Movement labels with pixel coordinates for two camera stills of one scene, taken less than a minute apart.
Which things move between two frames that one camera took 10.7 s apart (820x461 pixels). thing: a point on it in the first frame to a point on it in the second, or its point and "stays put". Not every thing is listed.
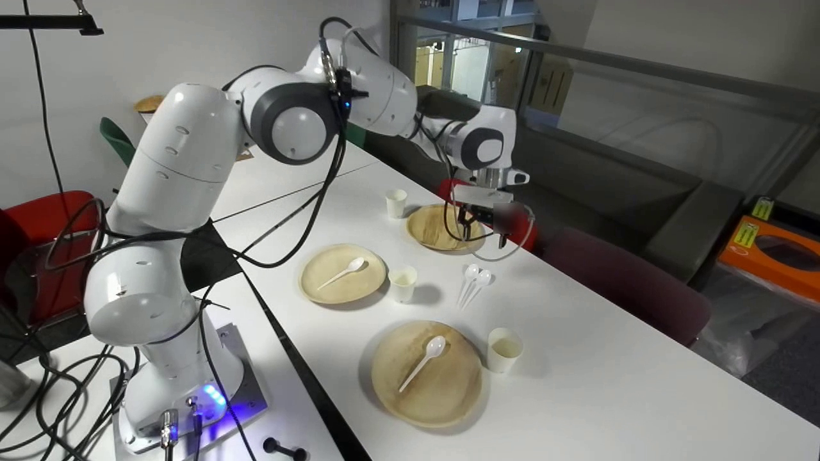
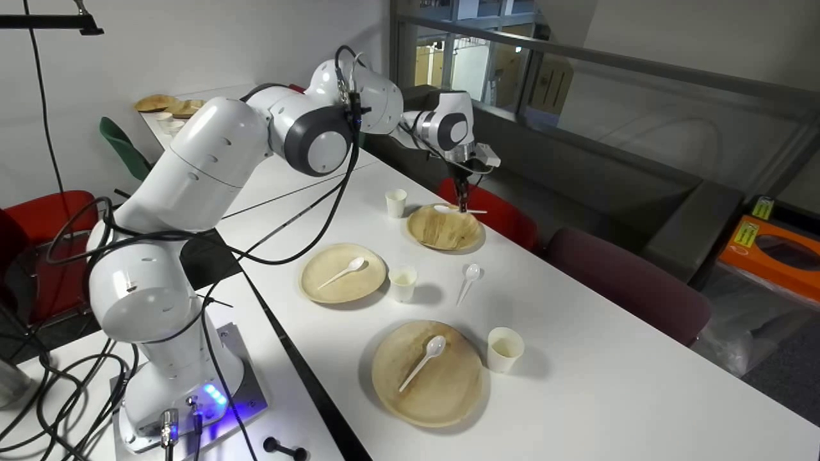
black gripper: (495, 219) to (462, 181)
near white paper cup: (504, 349) stays put
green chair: (122, 143) stays put
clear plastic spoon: (470, 271) to (449, 207)
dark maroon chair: (630, 276) stays put
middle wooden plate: (325, 276) stays put
